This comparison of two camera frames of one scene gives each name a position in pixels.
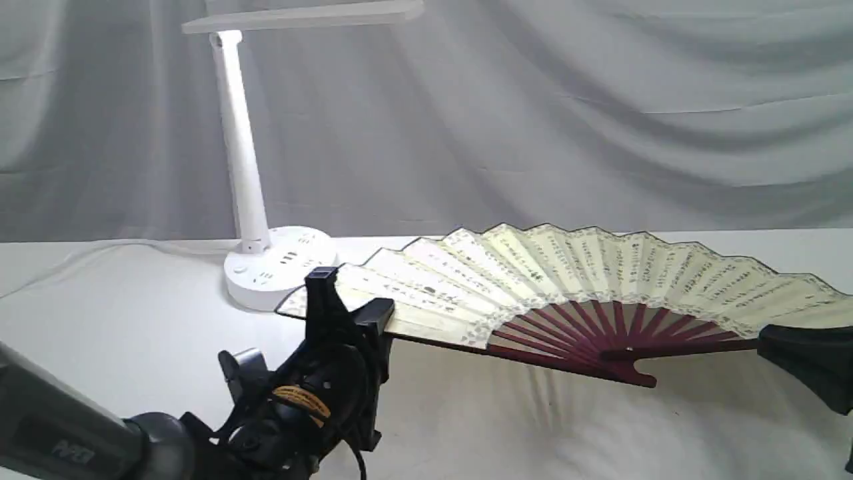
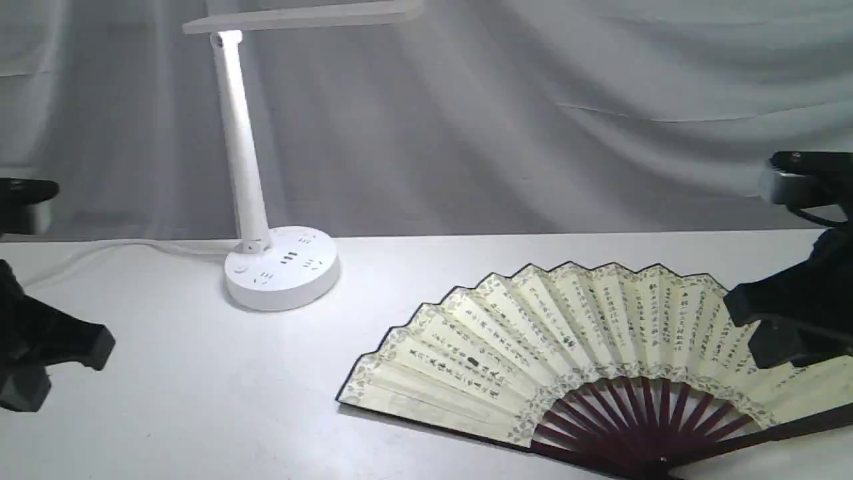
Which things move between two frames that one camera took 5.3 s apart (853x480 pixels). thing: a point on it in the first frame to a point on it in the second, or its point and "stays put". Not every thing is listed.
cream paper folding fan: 590,300 to 604,373
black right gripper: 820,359 to 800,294
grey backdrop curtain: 603,115 stays put
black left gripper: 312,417 to 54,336
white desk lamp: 268,261 stays put
